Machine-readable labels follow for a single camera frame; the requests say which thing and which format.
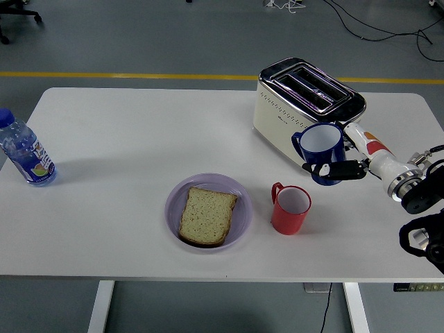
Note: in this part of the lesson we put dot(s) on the slice of bread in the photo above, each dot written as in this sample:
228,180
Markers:
206,216

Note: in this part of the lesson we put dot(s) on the blue cup white inside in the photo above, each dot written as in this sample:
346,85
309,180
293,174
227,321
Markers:
322,156

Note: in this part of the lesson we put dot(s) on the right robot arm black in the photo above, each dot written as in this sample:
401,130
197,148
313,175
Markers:
421,199

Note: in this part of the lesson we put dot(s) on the grey box under table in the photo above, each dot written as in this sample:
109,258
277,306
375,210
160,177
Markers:
314,288

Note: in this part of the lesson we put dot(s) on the cream and chrome toaster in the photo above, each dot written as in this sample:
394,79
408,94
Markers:
277,121

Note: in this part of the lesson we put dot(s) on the purple plate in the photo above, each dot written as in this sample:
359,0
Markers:
243,208

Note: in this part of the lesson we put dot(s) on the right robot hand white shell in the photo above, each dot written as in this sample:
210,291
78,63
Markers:
378,156

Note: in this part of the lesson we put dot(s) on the white table leg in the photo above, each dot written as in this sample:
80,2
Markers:
357,308
100,308

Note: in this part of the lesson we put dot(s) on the black table control panel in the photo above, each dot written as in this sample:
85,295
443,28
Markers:
419,287

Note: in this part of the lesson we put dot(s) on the black office chair base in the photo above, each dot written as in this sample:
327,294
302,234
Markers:
21,14

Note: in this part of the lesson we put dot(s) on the red cup white inside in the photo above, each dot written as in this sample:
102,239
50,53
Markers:
286,220

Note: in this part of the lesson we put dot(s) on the clear bottle blue cap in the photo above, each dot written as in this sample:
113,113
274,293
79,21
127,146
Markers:
29,156

